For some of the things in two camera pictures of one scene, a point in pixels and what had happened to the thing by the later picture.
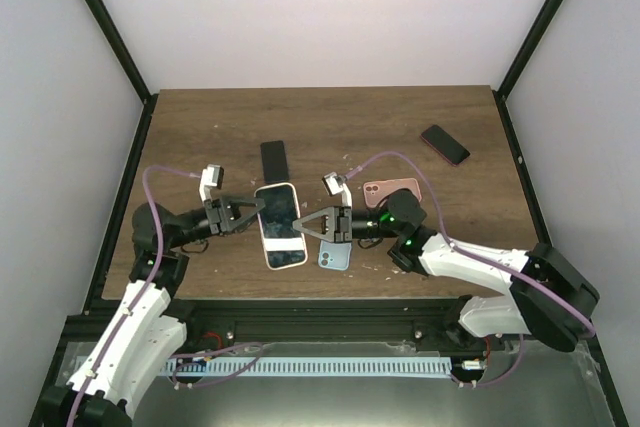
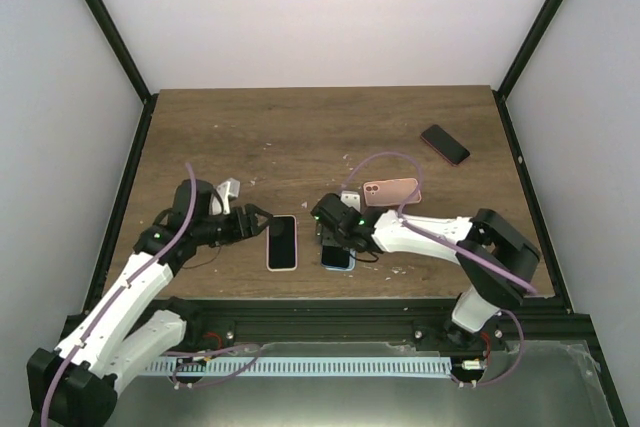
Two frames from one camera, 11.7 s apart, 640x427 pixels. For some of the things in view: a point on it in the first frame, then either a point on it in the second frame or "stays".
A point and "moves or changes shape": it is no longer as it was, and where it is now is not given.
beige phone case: x=284 y=245 moves or changes shape
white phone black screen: x=284 y=243 moves or changes shape
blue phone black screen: x=274 y=161 -> x=335 y=256
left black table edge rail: x=119 y=208 stays
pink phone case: x=376 y=192 stays
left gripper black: x=222 y=217 -> x=250 y=221
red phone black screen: x=445 y=144 stays
